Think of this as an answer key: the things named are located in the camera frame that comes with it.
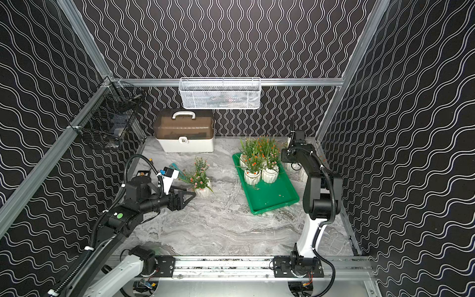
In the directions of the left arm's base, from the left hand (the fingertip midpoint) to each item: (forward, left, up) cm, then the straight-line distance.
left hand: (189, 189), depth 70 cm
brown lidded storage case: (+48, +17, -15) cm, 54 cm away
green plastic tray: (+11, -31, -24) cm, 41 cm away
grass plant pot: (+23, -52, -19) cm, 60 cm away
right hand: (+31, -44, -13) cm, 56 cm away
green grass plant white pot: (+34, -21, -12) cm, 42 cm away
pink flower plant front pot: (+20, -34, -16) cm, 43 cm away
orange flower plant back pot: (+19, -25, -14) cm, 34 cm away
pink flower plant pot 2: (+25, -45, -19) cm, 55 cm away
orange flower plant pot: (+31, -32, -8) cm, 46 cm away
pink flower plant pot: (+10, 0, -10) cm, 15 cm away
